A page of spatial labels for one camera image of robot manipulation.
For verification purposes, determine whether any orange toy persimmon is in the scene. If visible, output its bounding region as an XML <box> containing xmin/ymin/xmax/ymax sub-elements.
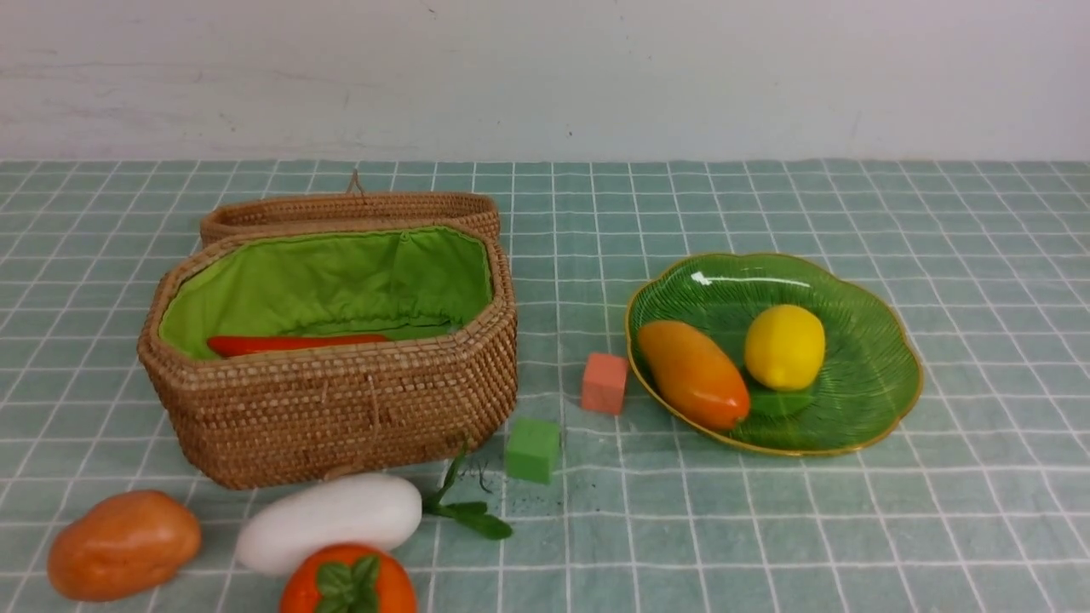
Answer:
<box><xmin>279</xmin><ymin>544</ymin><xmax>419</xmax><ymax>613</ymax></box>

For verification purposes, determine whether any woven wicker basket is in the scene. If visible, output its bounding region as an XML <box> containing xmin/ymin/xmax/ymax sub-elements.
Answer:
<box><xmin>137</xmin><ymin>221</ymin><xmax>519</xmax><ymax>490</ymax></box>

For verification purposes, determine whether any red toy chili pepper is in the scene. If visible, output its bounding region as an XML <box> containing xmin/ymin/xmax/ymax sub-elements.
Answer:
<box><xmin>206</xmin><ymin>334</ymin><xmax>390</xmax><ymax>358</ymax></box>

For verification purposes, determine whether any green foam cube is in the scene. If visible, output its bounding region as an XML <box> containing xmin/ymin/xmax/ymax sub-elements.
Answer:
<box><xmin>502</xmin><ymin>418</ymin><xmax>561</xmax><ymax>484</ymax></box>

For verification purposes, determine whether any orange yellow toy mango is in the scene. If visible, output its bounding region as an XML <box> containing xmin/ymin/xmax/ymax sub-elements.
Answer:
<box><xmin>637</xmin><ymin>318</ymin><xmax>751</xmax><ymax>432</ymax></box>

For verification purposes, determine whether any woven wicker basket lid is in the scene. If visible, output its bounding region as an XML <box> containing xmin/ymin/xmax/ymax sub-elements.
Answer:
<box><xmin>199</xmin><ymin>171</ymin><xmax>501</xmax><ymax>247</ymax></box>

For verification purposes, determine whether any brown toy potato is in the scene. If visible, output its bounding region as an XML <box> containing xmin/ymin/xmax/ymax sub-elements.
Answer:
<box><xmin>47</xmin><ymin>490</ymin><xmax>203</xmax><ymax>603</ymax></box>

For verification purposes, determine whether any green leaf-shaped glass plate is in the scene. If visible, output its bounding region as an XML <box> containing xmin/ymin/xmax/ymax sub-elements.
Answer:
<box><xmin>623</xmin><ymin>253</ymin><xmax>924</xmax><ymax>456</ymax></box>

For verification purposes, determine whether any yellow toy lemon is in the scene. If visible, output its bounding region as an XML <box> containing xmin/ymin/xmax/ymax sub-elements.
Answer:
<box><xmin>743</xmin><ymin>304</ymin><xmax>826</xmax><ymax>392</ymax></box>

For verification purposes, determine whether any green plastic leaf sprig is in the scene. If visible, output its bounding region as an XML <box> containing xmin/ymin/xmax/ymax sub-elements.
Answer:
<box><xmin>422</xmin><ymin>444</ymin><xmax>513</xmax><ymax>541</ymax></box>

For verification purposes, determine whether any orange foam cube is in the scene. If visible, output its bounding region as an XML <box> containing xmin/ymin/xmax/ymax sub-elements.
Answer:
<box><xmin>580</xmin><ymin>352</ymin><xmax>629</xmax><ymax>414</ymax></box>

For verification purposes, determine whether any white toy radish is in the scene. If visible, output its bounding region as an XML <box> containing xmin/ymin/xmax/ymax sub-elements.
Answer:
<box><xmin>235</xmin><ymin>473</ymin><xmax>423</xmax><ymax>576</ymax></box>

